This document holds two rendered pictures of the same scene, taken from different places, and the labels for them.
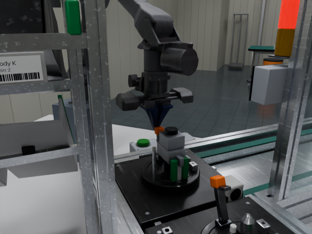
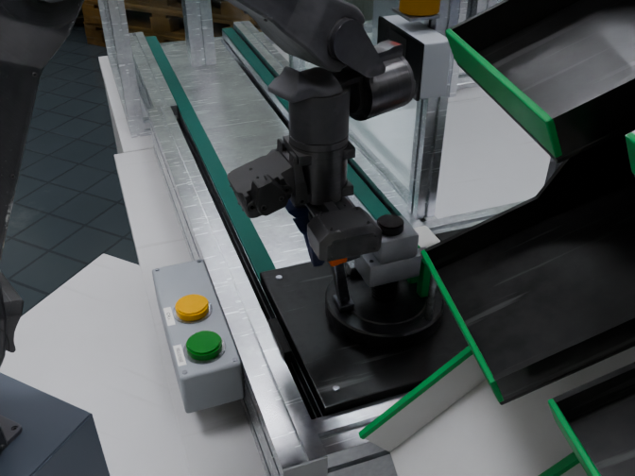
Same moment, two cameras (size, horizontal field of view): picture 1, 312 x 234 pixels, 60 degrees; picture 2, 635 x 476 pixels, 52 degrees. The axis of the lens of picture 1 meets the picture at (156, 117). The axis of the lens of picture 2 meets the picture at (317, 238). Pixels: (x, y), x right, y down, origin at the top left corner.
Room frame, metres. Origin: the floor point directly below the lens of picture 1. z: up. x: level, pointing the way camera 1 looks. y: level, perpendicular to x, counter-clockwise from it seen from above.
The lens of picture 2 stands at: (0.60, 0.57, 1.49)
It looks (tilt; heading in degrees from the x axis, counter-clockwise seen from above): 35 degrees down; 274
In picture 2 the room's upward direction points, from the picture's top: straight up
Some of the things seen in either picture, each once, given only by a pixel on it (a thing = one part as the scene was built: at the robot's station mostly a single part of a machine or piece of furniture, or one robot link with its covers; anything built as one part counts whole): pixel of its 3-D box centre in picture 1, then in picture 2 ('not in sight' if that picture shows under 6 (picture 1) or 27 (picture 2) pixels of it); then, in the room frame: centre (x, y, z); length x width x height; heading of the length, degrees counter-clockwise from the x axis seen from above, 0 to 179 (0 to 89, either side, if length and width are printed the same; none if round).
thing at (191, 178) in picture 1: (170, 173); (383, 301); (0.56, -0.03, 0.98); 0.14 x 0.14 x 0.02
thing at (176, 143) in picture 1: (172, 144); (396, 245); (0.55, -0.04, 1.06); 0.08 x 0.04 x 0.07; 24
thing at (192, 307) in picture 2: not in sight; (192, 310); (0.80, -0.02, 0.96); 0.04 x 0.04 x 0.02
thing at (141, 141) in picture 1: (143, 143); (204, 348); (0.77, 0.04, 0.96); 0.04 x 0.04 x 0.02
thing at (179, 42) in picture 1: (170, 46); (351, 63); (0.61, -0.03, 1.27); 0.12 x 0.08 x 0.11; 44
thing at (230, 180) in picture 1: (229, 189); (419, 247); (0.51, -0.16, 0.97); 0.05 x 0.05 x 0.04; 24
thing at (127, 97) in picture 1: (155, 86); (317, 170); (0.64, 0.00, 1.17); 0.19 x 0.06 x 0.08; 114
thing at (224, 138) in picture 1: (222, 150); (212, 246); (0.82, -0.22, 0.91); 0.89 x 0.06 x 0.11; 114
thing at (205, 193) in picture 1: (170, 180); (383, 314); (0.56, -0.03, 0.96); 0.24 x 0.24 x 0.02; 24
